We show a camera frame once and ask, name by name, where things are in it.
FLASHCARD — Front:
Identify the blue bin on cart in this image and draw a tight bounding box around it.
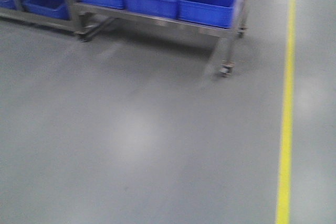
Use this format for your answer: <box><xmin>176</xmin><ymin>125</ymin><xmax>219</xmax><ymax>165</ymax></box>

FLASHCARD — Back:
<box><xmin>178</xmin><ymin>0</ymin><xmax>235</xmax><ymax>28</ymax></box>

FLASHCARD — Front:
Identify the steel shelf with bins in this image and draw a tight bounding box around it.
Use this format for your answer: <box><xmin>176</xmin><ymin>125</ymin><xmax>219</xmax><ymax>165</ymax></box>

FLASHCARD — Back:
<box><xmin>1</xmin><ymin>0</ymin><xmax>247</xmax><ymax>76</ymax></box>

